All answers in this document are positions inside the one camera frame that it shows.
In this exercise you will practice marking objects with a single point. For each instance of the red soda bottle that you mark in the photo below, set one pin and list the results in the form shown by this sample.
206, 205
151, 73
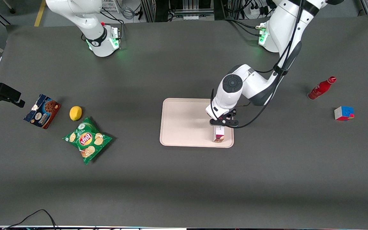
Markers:
319, 89

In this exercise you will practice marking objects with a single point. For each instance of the yellow lemon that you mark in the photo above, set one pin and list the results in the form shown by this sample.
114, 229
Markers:
75, 113

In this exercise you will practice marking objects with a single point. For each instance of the white power strip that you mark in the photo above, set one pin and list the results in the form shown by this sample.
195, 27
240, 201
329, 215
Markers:
256, 12

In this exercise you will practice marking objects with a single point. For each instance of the green chips bag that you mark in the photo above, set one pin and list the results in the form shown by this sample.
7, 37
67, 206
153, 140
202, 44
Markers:
86, 140

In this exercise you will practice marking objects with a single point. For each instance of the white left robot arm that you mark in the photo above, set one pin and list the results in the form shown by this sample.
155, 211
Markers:
251, 83

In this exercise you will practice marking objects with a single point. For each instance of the white vented box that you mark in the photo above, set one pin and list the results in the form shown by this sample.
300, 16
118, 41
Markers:
110, 5

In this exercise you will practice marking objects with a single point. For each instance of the aluminium frame rack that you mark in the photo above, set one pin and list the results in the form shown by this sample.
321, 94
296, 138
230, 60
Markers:
187, 9

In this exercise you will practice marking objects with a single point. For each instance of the blue brown cookie box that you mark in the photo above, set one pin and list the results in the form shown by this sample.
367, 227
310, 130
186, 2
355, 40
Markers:
42, 111

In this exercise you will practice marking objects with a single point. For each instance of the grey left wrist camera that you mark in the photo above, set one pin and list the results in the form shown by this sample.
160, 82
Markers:
232, 123

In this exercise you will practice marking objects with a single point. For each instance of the colourful puzzle cube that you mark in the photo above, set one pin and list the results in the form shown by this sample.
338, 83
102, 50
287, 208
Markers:
345, 113

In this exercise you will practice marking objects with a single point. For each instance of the red plaid cookie box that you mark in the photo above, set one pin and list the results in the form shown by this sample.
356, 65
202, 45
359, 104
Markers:
219, 135

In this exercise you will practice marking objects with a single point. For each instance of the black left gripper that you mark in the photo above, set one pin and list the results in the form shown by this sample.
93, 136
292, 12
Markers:
234, 113

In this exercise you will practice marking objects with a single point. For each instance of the beige plastic tray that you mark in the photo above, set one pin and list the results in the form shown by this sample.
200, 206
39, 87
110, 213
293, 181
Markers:
184, 123

